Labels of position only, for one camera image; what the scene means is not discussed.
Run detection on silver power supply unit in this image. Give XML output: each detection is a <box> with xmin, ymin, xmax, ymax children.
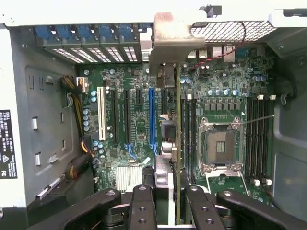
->
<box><xmin>0</xmin><ymin>23</ymin><xmax>81</xmax><ymax>209</ymax></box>

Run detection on vented metal slot cover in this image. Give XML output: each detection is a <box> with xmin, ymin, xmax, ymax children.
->
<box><xmin>46</xmin><ymin>46</ymin><xmax>84</xmax><ymax>64</ymax></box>
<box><xmin>86</xmin><ymin>46</ymin><xmax>112</xmax><ymax>63</ymax></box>
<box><xmin>104</xmin><ymin>46</ymin><xmax>126</xmax><ymax>63</ymax></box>
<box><xmin>69</xmin><ymin>46</ymin><xmax>99</xmax><ymax>64</ymax></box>
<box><xmin>122</xmin><ymin>45</ymin><xmax>140</xmax><ymax>63</ymax></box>

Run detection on white power connector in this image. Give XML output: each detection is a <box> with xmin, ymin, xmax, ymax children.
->
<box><xmin>76</xmin><ymin>76</ymin><xmax>89</xmax><ymax>93</ymax></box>

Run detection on silver chipset heatsink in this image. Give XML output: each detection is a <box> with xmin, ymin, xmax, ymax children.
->
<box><xmin>116</xmin><ymin>164</ymin><xmax>144</xmax><ymax>193</ymax></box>

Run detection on black RAM slot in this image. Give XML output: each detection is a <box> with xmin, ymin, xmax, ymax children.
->
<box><xmin>188</xmin><ymin>94</ymin><xmax>195</xmax><ymax>179</ymax></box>
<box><xmin>181</xmin><ymin>94</ymin><xmax>188</xmax><ymax>173</ymax></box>
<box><xmin>252</xmin><ymin>95</ymin><xmax>260</xmax><ymax>184</ymax></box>
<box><xmin>246</xmin><ymin>96</ymin><xmax>253</xmax><ymax>184</ymax></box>
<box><xmin>259</xmin><ymin>95</ymin><xmax>265</xmax><ymax>185</ymax></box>
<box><xmin>264</xmin><ymin>95</ymin><xmax>272</xmax><ymax>185</ymax></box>

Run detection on blue slot retention clip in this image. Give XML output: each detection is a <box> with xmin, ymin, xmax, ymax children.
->
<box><xmin>56</xmin><ymin>25</ymin><xmax>77</xmax><ymax>45</ymax></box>
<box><xmin>35</xmin><ymin>25</ymin><xmax>56</xmax><ymax>46</ymax></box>
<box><xmin>76</xmin><ymin>25</ymin><xmax>98</xmax><ymax>45</ymax></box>
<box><xmin>98</xmin><ymin>24</ymin><xmax>118</xmax><ymax>44</ymax></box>
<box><xmin>118</xmin><ymin>23</ymin><xmax>140</xmax><ymax>43</ymax></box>

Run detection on red and black twisted wire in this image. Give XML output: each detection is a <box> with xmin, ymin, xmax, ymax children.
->
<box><xmin>190</xmin><ymin>21</ymin><xmax>247</xmax><ymax>70</ymax></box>

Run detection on CPU socket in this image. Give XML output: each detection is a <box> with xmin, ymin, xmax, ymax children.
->
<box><xmin>198</xmin><ymin>116</ymin><xmax>243</xmax><ymax>173</ymax></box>

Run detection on yellow and black power wires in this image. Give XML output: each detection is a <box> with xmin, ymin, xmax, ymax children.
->
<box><xmin>60</xmin><ymin>75</ymin><xmax>94</xmax><ymax>181</ymax></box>

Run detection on blue expansion slot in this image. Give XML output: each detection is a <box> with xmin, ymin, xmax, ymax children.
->
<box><xmin>148</xmin><ymin>88</ymin><xmax>160</xmax><ymax>157</ymax></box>

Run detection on green motherboard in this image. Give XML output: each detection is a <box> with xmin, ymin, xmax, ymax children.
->
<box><xmin>76</xmin><ymin>45</ymin><xmax>276</xmax><ymax>207</ymax></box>

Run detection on white expansion slot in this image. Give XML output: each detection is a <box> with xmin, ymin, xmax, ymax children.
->
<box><xmin>96</xmin><ymin>85</ymin><xmax>108</xmax><ymax>141</ymax></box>

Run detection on thick black fan wire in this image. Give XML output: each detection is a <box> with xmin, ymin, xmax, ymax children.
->
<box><xmin>268</xmin><ymin>69</ymin><xmax>298</xmax><ymax>106</ymax></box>

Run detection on small black case latch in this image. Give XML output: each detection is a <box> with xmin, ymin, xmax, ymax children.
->
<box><xmin>199</xmin><ymin>4</ymin><xmax>223</xmax><ymax>19</ymax></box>

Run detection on open black PC case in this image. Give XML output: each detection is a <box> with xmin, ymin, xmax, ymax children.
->
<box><xmin>0</xmin><ymin>0</ymin><xmax>307</xmax><ymax>230</ymax></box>

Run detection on thin metal locking lever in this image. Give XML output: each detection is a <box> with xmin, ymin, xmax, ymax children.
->
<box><xmin>239</xmin><ymin>114</ymin><xmax>275</xmax><ymax>125</ymax></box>

